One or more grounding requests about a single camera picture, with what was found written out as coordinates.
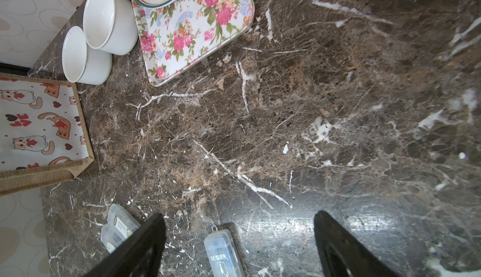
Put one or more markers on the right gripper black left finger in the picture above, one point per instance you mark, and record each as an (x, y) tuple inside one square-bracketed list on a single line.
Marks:
[(139, 255)]

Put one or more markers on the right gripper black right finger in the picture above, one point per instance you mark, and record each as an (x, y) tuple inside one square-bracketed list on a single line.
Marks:
[(341, 254)]

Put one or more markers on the clear compass case blue front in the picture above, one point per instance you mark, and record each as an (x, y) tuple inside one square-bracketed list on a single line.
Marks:
[(222, 253)]

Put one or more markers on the white bowl left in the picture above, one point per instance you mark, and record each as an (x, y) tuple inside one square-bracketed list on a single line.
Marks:
[(81, 63)]

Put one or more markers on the white bowl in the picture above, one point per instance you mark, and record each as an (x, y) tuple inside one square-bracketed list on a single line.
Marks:
[(81, 63), (109, 25)]

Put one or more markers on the white bowl right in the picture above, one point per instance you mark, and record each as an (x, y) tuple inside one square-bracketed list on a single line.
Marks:
[(109, 25)]

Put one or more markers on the floral cloth mat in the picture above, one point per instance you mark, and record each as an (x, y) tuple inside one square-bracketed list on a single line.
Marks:
[(177, 36)]

